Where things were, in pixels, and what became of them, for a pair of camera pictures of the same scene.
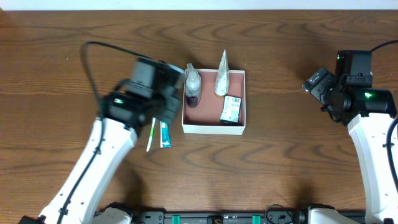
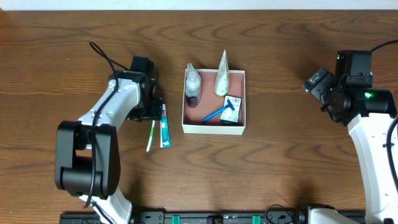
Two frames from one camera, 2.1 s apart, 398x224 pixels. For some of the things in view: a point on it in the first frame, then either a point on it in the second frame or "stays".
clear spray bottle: x=193 y=86 stays
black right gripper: x=329 y=104 stays
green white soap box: x=231 y=109 stays
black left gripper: x=170 y=112 → x=155 y=109
